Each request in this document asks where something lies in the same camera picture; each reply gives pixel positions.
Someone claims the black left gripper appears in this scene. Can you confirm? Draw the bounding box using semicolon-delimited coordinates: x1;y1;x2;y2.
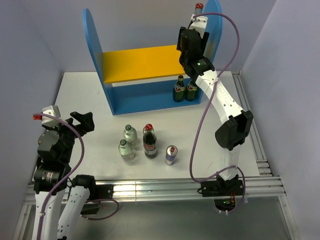
42;110;94;163

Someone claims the tall Coca-Cola bottle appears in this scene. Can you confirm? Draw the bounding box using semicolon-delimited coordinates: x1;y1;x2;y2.
193;2;204;15

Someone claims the clear water bottle front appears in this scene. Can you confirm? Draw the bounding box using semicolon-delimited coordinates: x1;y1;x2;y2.
118;139;135;161

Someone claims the clear water bottle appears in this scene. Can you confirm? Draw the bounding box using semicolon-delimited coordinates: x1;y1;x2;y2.
118;139;135;161
123;124;138;146

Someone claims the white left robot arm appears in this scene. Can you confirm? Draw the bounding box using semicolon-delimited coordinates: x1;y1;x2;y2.
32;106;98;240

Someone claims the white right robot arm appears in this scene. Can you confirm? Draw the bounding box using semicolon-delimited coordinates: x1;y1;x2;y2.
177;27;253;197

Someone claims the clear water bottle rear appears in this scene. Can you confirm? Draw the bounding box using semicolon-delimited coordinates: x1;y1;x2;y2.
123;124;138;146

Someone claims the green Perrier bottle right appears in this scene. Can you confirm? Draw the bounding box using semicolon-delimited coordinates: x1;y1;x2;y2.
185;80;198;102

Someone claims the green perrier bottle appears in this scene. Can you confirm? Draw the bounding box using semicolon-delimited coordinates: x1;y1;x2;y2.
185;80;198;102
172;75;185;103

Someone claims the green Perrier bottle left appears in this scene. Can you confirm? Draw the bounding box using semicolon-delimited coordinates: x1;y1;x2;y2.
172;75;185;103

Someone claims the Red Bull can right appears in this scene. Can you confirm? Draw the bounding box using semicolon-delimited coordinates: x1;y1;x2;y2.
165;145;178;166

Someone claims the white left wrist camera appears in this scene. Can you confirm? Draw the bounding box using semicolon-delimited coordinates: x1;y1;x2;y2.
32;105;66;129

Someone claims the aluminium frame rail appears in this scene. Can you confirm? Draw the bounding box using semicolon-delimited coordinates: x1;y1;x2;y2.
12;70;301;240

